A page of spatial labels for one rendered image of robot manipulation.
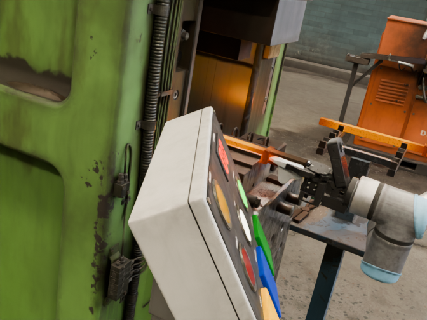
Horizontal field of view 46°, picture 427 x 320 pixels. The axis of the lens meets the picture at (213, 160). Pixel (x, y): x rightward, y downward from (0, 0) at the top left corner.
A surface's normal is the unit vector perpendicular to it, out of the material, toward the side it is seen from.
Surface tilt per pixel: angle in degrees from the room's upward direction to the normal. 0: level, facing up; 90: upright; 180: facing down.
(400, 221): 91
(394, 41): 90
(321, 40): 91
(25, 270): 90
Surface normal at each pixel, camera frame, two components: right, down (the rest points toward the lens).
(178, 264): -0.02, 0.36
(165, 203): -0.35, -0.88
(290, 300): 0.16, -0.92
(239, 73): -0.43, 0.25
